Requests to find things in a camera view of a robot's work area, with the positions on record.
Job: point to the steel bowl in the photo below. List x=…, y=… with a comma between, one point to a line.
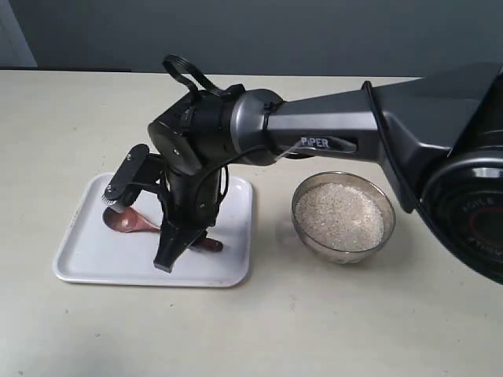
x=356, y=182

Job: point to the dark red wooden spoon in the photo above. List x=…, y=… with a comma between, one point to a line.
x=131, y=221

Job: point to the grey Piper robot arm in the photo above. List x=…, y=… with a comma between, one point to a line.
x=437, y=139

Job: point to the white rectangular tray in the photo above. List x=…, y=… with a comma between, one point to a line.
x=92, y=253

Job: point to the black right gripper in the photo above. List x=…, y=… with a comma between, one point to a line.
x=193, y=142

